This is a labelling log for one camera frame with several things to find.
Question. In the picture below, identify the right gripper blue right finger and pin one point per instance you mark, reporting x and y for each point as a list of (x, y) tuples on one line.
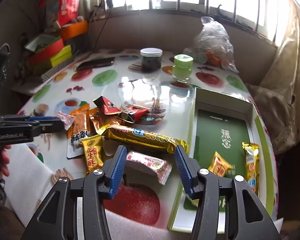
[(201, 184)]

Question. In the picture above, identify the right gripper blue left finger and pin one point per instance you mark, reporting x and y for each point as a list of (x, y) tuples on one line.
[(101, 184)]

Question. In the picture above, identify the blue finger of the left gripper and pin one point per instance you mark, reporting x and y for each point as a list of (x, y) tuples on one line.
[(42, 118), (42, 126)]

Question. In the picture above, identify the small gold candy packet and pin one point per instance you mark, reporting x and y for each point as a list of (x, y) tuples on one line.
[(219, 166)]

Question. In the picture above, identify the gold peanut candy packet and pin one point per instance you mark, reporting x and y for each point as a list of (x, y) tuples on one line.
[(93, 148)]

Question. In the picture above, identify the pink white snack packet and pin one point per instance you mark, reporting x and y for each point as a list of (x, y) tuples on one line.
[(150, 165)]

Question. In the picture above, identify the long gold snack bar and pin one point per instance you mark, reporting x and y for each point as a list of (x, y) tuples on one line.
[(139, 138), (252, 174)]

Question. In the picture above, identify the red black snack packet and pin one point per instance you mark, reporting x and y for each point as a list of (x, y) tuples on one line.
[(106, 106)]

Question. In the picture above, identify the small pink candy packet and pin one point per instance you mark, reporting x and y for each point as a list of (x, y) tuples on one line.
[(67, 119)]

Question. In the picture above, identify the person's left hand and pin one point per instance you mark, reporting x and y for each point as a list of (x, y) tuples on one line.
[(4, 161)]

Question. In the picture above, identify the white foam sheet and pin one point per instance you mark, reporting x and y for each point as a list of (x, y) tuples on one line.
[(55, 217)]

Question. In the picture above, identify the green white gift box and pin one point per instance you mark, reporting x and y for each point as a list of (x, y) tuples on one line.
[(211, 122)]

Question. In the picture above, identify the red woven box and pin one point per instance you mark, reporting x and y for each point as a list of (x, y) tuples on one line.
[(43, 47)]

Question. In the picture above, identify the yellow green box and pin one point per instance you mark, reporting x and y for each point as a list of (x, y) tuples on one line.
[(64, 55)]

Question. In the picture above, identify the black smartphone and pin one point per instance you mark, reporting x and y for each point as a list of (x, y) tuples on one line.
[(96, 63)]

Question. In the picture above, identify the orange box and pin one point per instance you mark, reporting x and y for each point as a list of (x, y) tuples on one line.
[(72, 30)]

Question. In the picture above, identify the green glass jar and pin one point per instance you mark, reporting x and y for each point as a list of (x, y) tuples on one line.
[(182, 67)]

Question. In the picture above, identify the beige patterned curtain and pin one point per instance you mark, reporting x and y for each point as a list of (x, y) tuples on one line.
[(278, 95)]

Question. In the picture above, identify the red snack bag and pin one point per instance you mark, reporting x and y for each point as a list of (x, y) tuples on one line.
[(59, 12)]

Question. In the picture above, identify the dark jar white lid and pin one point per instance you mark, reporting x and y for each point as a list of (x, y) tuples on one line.
[(151, 59)]

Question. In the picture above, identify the clear plastic bag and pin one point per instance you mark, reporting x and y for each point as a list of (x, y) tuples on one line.
[(212, 45)]

